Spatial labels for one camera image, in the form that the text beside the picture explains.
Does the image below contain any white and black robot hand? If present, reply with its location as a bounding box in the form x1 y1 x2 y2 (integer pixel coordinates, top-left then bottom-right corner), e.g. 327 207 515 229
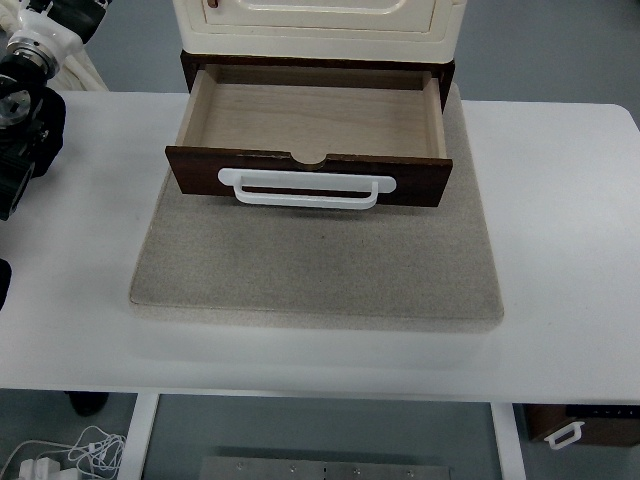
5 0 109 64

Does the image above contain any dark brown wooden drawer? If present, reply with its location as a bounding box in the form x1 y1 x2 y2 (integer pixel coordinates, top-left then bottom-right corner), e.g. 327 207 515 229
164 67 454 210

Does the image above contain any white drawer handle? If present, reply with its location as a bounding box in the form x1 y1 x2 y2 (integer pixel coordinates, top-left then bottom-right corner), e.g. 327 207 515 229
217 167 398 210

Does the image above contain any cream and brown combination cabinet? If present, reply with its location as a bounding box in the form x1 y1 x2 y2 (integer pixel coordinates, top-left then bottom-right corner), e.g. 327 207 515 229
172 0 469 99

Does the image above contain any grey felt mat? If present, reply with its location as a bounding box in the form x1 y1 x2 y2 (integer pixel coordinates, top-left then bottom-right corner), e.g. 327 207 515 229
128 82 505 334

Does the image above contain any person's black shoe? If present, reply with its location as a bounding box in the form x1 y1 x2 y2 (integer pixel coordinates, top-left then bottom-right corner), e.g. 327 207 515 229
67 391 110 417

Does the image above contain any white table leg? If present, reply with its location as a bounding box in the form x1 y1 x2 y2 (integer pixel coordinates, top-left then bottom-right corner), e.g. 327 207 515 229
119 393 161 480
489 402 526 480

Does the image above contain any white charger plug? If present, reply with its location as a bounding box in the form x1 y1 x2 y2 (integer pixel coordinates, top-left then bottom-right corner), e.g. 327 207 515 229
18 457 61 480

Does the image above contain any grey metal plate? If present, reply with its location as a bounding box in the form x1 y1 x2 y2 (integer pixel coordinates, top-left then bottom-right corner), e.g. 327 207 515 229
199 455 454 480

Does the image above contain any black flat device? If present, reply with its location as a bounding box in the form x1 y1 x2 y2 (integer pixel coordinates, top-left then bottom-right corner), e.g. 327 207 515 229
564 405 640 419

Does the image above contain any brown wooden box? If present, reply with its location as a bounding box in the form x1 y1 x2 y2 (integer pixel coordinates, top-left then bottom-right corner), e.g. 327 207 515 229
524 403 640 449

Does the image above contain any white cable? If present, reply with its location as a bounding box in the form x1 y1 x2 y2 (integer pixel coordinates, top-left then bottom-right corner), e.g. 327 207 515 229
0 425 127 480

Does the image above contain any white box handle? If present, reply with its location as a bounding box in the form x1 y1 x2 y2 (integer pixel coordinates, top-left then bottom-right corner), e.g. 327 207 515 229
543 421 586 451

